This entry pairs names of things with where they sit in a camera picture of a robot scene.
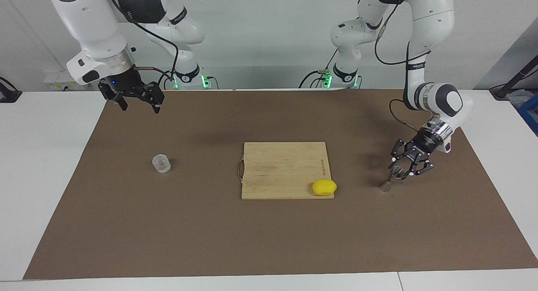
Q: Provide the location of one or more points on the bamboo cutting board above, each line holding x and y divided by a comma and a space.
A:
286, 171

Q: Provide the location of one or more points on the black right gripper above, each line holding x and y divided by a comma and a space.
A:
124, 87

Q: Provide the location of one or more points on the blue box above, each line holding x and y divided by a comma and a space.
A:
530, 112

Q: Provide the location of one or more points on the steel double jigger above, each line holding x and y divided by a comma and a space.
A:
386, 185

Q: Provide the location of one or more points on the brown table mat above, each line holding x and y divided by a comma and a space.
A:
269, 240

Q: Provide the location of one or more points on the white wall socket strip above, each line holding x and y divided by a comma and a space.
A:
63, 80

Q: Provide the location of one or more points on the black clamp mount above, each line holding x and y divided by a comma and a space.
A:
8, 93

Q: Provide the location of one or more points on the yellow lemon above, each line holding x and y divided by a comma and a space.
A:
324, 187

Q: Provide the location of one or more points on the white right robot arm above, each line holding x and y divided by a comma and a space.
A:
96, 26

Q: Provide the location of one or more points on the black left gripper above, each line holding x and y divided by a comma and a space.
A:
425, 144

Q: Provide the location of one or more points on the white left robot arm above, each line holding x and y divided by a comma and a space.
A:
428, 22

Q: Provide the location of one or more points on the black stand leg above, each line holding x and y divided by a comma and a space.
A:
515, 78

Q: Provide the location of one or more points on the clear glass cup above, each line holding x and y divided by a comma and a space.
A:
161, 164

